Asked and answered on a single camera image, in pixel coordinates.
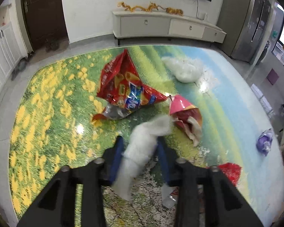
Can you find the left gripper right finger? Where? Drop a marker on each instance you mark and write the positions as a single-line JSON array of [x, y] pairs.
[[206, 195]]

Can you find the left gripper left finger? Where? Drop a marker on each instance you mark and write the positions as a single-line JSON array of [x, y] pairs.
[[55, 204]]

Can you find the red clear plastic wrapper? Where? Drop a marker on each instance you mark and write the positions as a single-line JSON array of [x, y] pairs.
[[170, 194]]

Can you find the purple plastic bag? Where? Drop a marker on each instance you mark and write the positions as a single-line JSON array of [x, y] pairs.
[[264, 142]]

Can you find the pink red wrapper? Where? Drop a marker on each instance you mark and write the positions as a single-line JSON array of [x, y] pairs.
[[187, 117]]

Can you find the white tissue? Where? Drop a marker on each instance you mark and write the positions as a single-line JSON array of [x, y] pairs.
[[142, 146]]

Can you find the red chip snack bag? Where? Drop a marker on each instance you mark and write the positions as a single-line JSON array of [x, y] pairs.
[[123, 89]]

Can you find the clear white plastic bag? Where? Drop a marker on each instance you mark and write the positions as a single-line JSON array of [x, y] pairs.
[[184, 69]]

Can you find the purple square stool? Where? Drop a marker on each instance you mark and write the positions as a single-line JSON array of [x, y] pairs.
[[272, 77]]

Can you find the grey slippers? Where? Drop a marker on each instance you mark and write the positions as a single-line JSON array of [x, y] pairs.
[[19, 68]]

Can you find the brown shoes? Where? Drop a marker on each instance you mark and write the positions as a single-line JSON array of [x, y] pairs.
[[51, 44]]

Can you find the white shoe cabinet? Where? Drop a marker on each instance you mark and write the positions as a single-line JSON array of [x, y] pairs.
[[10, 53]]

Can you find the grey steel refrigerator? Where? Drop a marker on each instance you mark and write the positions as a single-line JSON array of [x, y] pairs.
[[244, 22]]

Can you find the white low tv cabinet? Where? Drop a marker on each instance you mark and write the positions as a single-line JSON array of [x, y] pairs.
[[158, 24]]

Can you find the dark brown entrance door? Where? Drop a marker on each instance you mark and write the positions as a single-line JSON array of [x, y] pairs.
[[44, 19]]

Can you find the golden tiger ornament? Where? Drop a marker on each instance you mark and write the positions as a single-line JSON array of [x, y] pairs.
[[174, 11]]

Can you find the golden dragon ornament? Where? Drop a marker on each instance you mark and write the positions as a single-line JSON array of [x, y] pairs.
[[150, 8]]

